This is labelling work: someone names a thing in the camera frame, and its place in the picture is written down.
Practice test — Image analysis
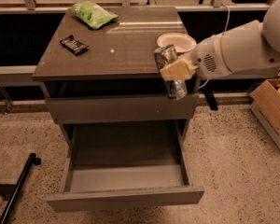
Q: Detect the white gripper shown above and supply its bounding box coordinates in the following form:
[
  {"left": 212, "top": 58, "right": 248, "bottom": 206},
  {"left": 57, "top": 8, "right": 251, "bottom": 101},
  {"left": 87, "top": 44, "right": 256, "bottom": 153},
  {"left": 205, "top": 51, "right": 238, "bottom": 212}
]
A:
[{"left": 160, "top": 35, "right": 231, "bottom": 81}]

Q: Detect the silver blue redbull can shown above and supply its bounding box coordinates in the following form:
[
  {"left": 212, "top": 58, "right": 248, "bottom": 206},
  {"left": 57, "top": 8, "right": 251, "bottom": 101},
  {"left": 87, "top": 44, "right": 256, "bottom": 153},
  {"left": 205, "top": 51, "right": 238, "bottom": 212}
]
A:
[{"left": 154, "top": 45, "right": 188, "bottom": 100}]

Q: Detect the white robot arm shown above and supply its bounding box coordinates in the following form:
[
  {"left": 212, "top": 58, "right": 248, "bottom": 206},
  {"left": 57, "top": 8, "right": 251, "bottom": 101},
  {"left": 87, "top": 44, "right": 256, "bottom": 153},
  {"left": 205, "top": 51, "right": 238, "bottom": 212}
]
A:
[{"left": 160, "top": 0, "right": 280, "bottom": 81}]

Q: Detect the grey drawer cabinet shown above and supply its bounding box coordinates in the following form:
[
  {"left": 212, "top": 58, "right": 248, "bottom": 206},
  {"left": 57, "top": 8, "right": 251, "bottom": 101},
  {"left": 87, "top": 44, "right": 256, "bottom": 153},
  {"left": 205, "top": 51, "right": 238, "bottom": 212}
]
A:
[{"left": 31, "top": 6, "right": 207, "bottom": 213}]

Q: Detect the open grey middle drawer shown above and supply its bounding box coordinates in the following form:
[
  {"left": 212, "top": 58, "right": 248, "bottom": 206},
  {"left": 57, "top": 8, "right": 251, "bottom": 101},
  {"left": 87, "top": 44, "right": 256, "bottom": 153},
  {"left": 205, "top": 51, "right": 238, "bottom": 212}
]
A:
[{"left": 47, "top": 120, "right": 204, "bottom": 212}]

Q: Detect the closed grey top drawer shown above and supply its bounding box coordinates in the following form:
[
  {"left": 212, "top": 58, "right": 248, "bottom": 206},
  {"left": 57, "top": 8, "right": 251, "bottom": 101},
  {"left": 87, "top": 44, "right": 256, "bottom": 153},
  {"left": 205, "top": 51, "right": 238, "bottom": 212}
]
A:
[{"left": 46, "top": 93, "right": 198, "bottom": 124}]

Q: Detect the white paper bowl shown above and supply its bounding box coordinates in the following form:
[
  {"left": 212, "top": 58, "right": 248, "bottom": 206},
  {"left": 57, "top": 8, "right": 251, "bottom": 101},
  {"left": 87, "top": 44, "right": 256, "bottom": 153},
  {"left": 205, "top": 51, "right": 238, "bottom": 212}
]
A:
[{"left": 157, "top": 33, "right": 197, "bottom": 53}]

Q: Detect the cardboard box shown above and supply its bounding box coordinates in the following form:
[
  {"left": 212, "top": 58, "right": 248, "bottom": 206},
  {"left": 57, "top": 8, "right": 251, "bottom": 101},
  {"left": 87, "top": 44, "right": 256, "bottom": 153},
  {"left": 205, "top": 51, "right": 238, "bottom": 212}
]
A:
[{"left": 250, "top": 78, "right": 280, "bottom": 149}]

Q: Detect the green chip bag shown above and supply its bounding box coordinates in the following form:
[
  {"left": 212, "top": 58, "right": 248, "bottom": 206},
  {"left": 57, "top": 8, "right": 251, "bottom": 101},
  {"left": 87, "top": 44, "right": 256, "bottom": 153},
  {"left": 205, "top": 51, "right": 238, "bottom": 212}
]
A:
[{"left": 71, "top": 1, "right": 119, "bottom": 30}]

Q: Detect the black snack bar wrapper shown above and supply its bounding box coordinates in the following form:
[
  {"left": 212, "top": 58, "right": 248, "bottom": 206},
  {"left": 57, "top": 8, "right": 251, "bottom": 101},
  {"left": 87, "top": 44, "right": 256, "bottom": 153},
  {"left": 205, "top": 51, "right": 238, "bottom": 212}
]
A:
[{"left": 60, "top": 35, "right": 88, "bottom": 56}]

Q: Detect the black metal stand leg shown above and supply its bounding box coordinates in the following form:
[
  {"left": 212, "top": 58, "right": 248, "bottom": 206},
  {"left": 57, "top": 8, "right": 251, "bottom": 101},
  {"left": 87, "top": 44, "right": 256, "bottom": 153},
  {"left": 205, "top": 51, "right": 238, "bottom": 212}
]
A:
[{"left": 0, "top": 153, "right": 41, "bottom": 224}]

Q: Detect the white power cable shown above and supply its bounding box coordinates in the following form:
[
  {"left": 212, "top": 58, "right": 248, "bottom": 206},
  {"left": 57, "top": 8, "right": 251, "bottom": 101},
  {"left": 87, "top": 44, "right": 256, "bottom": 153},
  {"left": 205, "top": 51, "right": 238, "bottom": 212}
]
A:
[{"left": 198, "top": 3, "right": 231, "bottom": 90}]

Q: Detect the grey window rail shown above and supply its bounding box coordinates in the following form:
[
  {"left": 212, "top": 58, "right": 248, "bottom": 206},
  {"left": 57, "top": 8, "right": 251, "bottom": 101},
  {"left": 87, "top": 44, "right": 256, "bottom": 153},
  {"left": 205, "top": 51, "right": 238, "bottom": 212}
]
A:
[{"left": 0, "top": 65, "right": 39, "bottom": 87}]

